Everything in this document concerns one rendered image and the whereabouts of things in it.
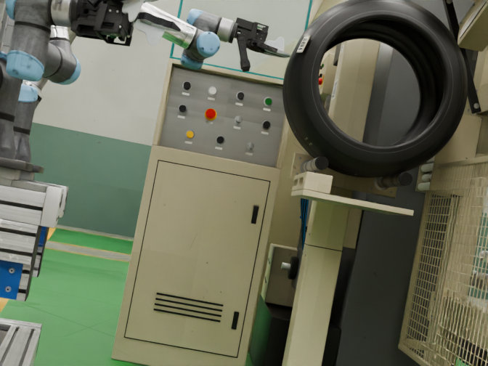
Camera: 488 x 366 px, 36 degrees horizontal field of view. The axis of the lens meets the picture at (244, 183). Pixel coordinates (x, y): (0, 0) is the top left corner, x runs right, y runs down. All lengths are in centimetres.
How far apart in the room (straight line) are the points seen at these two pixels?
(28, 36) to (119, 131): 990
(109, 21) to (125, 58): 1008
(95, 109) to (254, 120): 838
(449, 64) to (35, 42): 141
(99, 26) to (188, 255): 175
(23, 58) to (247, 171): 171
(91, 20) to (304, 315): 162
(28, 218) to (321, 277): 139
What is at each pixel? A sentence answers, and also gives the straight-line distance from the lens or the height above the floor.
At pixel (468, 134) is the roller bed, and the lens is 292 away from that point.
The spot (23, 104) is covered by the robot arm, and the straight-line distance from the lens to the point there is 229.
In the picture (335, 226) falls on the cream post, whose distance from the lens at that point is 286.
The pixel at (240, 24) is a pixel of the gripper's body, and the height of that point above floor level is 131.
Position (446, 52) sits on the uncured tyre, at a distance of 258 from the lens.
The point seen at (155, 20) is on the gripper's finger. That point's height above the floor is 105.
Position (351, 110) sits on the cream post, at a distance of 289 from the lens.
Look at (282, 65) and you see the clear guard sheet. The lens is 326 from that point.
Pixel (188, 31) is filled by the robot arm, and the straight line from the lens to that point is 242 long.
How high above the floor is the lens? 70
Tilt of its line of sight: 2 degrees up
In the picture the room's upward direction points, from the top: 11 degrees clockwise
